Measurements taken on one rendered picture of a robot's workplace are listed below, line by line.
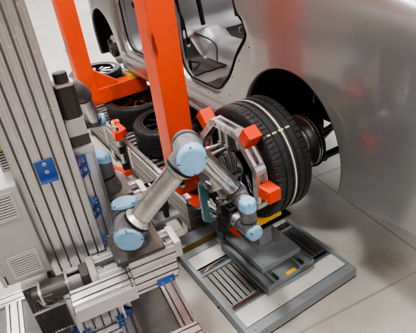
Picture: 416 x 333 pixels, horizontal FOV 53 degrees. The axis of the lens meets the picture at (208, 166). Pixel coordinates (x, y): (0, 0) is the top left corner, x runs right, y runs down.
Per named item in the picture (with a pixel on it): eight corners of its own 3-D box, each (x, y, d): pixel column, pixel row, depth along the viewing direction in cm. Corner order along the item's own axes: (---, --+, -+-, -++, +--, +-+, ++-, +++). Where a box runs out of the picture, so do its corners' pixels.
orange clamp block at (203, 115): (217, 119, 232) (210, 106, 233) (205, 124, 228) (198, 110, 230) (214, 125, 238) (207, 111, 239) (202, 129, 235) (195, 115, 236)
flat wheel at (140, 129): (123, 150, 385) (117, 127, 372) (168, 120, 429) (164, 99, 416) (178, 166, 350) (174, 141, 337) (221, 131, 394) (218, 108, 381)
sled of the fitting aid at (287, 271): (313, 269, 261) (313, 258, 256) (269, 297, 246) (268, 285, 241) (263, 228, 298) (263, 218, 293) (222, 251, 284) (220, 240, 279)
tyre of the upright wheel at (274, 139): (229, 139, 280) (286, 220, 255) (199, 152, 270) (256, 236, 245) (255, 69, 225) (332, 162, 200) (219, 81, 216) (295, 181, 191)
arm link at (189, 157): (131, 235, 182) (207, 140, 166) (133, 259, 169) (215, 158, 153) (107, 224, 176) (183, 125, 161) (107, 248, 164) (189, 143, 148)
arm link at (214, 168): (162, 132, 172) (231, 199, 197) (166, 145, 163) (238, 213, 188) (183, 114, 170) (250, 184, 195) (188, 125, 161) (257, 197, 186)
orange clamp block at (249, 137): (257, 144, 206) (263, 135, 198) (243, 150, 203) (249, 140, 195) (249, 133, 208) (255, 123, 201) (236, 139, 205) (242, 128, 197)
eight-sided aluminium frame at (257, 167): (269, 228, 224) (265, 139, 195) (259, 233, 221) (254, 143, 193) (214, 185, 264) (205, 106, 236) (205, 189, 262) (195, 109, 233)
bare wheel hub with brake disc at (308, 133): (329, 166, 234) (314, 111, 228) (319, 171, 231) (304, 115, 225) (294, 164, 263) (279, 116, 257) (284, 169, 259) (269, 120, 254)
